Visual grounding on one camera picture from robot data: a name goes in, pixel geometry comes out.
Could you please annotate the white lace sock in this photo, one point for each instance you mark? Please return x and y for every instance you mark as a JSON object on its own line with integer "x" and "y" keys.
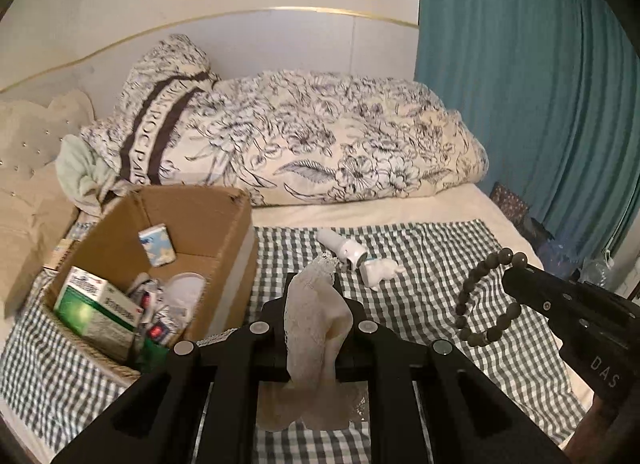
{"x": 310, "y": 334}

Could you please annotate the pale green towel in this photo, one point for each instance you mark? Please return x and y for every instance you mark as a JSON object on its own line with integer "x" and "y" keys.
{"x": 80, "y": 168}

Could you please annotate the dark floral bag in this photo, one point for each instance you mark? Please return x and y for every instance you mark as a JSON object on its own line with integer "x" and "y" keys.
{"x": 510, "y": 199}

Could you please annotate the blue plastic bag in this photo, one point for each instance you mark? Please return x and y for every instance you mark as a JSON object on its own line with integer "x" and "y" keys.
{"x": 562, "y": 259}

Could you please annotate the brown cardboard box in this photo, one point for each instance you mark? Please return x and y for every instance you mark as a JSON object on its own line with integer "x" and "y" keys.
{"x": 220, "y": 214}

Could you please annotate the white rabbit figurine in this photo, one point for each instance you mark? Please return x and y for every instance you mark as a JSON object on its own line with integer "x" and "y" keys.
{"x": 380, "y": 274}

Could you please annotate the green white checkered cloth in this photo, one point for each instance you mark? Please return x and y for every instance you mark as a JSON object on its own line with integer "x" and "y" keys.
{"x": 425, "y": 269}

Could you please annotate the small yellow box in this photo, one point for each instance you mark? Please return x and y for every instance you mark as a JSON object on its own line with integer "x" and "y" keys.
{"x": 57, "y": 256}

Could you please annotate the floral duvet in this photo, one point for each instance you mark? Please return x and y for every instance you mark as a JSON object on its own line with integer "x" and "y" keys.
{"x": 350, "y": 143}

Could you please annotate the green white medicine box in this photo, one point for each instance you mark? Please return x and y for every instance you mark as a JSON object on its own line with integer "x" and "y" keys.
{"x": 95, "y": 314}

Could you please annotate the beige pillow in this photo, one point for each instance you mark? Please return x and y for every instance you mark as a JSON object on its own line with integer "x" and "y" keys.
{"x": 30, "y": 224}

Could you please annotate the teal curtain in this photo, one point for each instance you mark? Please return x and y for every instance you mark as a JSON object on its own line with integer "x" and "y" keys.
{"x": 525, "y": 68}

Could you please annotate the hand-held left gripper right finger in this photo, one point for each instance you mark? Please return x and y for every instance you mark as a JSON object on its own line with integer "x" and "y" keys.
{"x": 362, "y": 339}

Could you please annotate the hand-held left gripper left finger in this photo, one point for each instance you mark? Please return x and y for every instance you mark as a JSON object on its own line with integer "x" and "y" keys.
{"x": 272, "y": 314}

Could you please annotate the blue white tissue packet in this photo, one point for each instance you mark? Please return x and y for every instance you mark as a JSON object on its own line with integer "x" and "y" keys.
{"x": 157, "y": 246}

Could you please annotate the white plastic bottle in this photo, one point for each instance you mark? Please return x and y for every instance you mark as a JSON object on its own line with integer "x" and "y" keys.
{"x": 340, "y": 246}

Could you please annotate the green net bag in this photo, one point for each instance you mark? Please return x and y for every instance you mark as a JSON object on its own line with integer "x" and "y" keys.
{"x": 152, "y": 351}

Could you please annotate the clear plastic bag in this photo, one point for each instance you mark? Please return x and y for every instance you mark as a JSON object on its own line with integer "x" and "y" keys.
{"x": 145, "y": 291}

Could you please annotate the beige tape roll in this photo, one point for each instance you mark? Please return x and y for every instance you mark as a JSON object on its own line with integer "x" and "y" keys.
{"x": 182, "y": 286}

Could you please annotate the person's right forearm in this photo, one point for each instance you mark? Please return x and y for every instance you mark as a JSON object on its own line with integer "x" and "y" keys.
{"x": 595, "y": 429}

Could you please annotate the small red white packet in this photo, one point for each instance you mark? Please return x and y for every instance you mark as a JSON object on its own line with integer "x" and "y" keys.
{"x": 157, "y": 331}

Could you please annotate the floral pillow with brown stripe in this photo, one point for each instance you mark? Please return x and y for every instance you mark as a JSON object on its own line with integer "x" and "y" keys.
{"x": 170, "y": 68}

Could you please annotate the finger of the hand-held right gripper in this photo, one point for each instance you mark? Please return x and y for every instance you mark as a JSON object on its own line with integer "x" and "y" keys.
{"x": 535, "y": 278}
{"x": 530, "y": 296}

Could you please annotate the dark cloth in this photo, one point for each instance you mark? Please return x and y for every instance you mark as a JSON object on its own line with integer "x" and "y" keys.
{"x": 536, "y": 230}

